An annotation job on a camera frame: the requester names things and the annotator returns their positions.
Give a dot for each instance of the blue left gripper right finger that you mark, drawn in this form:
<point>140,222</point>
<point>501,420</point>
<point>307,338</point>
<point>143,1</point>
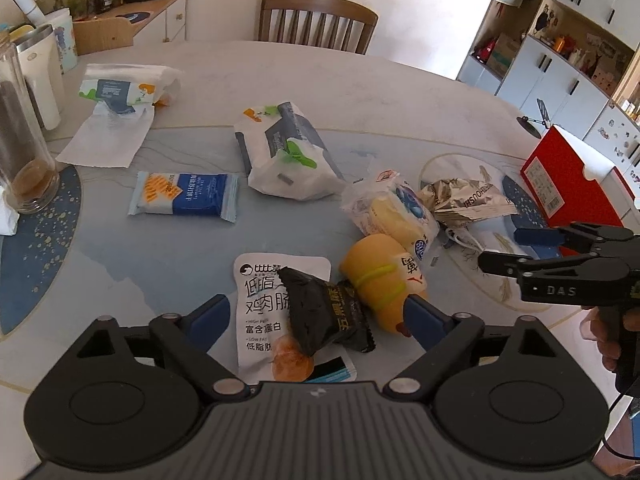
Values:
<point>428,325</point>

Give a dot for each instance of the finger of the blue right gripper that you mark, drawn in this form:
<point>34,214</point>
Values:
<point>539,237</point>
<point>500,263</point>

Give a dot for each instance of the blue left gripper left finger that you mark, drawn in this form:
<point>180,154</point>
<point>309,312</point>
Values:
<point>204,325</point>

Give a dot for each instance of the white chicken breast packet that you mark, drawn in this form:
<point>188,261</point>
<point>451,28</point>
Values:
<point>267,351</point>

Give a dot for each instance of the yellow plush toy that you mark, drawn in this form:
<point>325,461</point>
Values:
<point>384,274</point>

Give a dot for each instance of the silver foil bag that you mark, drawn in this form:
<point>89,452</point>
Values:
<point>455,203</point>

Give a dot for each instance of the black snack packet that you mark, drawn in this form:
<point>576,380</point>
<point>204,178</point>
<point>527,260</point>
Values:
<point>323,313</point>

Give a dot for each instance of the bread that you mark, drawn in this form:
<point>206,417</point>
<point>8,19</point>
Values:
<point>384,203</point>

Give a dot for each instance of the right hand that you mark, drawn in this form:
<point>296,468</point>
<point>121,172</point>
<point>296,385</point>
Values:
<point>593,328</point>

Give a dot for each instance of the red shoe box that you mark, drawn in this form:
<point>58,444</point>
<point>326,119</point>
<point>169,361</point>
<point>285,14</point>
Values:
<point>572,182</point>

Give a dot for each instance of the black phone stand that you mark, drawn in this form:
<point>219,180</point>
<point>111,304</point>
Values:
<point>536,127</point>

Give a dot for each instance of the blue white biscuit packet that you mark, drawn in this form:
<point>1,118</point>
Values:
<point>184,194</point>

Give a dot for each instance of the tissue pack centre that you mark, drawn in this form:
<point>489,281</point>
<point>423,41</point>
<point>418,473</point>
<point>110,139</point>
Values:
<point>284,156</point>

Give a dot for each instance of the tissue pack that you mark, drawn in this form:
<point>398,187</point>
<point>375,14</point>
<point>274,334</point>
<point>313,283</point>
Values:
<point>121,87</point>
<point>284,156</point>

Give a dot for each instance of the white paper napkin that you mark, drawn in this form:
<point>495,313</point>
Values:
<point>107,139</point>

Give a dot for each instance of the crumpled white tissue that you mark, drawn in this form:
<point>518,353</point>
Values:
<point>8,215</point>

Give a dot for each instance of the glass jar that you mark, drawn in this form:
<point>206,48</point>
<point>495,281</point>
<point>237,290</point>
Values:
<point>28,171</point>

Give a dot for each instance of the tissue pack left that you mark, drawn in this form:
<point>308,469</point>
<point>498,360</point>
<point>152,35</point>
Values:
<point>121,87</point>

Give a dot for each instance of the wooden chair far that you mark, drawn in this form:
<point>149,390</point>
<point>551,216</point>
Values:
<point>331,24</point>

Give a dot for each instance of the white sideboard cabinet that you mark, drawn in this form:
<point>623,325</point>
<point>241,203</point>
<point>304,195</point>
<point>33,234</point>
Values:
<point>132,25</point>

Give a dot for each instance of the patterned paper cup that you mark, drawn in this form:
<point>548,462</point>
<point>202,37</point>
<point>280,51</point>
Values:
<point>63,28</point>

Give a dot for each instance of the white wall cabinets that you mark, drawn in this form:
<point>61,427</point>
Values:
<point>572,54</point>

